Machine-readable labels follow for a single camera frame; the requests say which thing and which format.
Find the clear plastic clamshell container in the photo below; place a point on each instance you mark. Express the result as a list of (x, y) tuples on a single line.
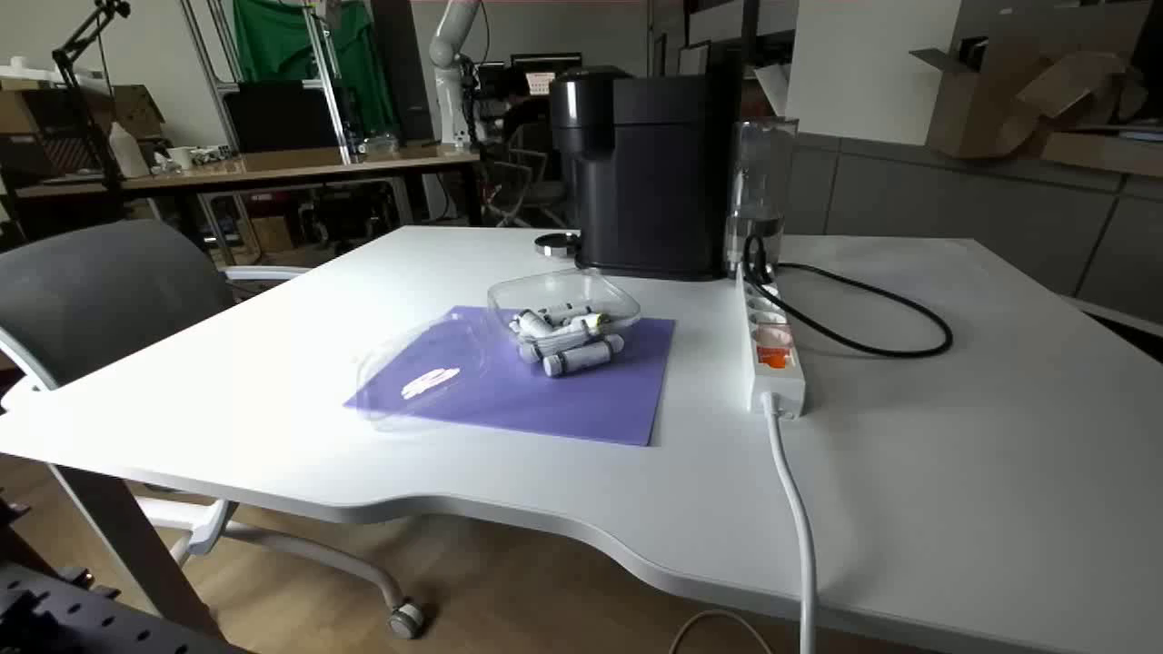
[(567, 295)]

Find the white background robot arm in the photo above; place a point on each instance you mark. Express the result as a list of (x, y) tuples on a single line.
[(453, 85)]

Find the small white labelled tube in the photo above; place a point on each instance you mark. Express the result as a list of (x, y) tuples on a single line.
[(527, 326), (582, 356), (567, 337)]

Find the purple rectangular mat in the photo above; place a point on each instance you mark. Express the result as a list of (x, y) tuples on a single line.
[(546, 406)]

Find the black coffee machine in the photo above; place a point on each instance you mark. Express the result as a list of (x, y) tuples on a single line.
[(654, 170)]

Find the white power strip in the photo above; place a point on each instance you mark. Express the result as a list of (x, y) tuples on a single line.
[(776, 381)]

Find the wooden desk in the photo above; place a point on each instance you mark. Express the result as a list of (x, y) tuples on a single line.
[(304, 164)]

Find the grey cabinet counter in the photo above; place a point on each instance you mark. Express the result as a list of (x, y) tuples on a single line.
[(946, 206)]

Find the green cloth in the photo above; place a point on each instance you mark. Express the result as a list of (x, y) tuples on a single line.
[(272, 41)]

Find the brown cardboard box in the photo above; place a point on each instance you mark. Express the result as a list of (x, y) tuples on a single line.
[(993, 110)]

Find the grey office chair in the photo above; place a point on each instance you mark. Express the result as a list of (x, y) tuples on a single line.
[(94, 293)]

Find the black perforated breadboard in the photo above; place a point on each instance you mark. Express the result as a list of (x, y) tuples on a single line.
[(74, 618)]

